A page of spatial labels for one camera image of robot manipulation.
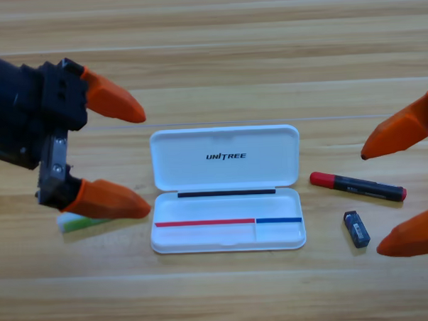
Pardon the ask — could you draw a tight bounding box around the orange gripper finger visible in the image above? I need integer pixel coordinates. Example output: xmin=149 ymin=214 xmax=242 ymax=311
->
xmin=374 ymin=208 xmax=428 ymax=260

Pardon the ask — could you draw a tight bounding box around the small black eraser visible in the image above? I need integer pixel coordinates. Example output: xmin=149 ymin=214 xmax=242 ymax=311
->
xmin=343 ymin=210 xmax=372 ymax=250

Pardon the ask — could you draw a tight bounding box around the red and black marker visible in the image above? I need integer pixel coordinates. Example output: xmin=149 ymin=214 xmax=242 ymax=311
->
xmin=309 ymin=167 xmax=407 ymax=206

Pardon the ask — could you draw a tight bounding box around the green and white highlighter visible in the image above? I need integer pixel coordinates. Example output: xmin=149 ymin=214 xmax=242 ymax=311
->
xmin=55 ymin=209 xmax=115 ymax=234

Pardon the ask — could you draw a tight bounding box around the white Unitree pencil case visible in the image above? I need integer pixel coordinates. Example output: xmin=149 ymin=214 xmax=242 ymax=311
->
xmin=146 ymin=124 xmax=307 ymax=256

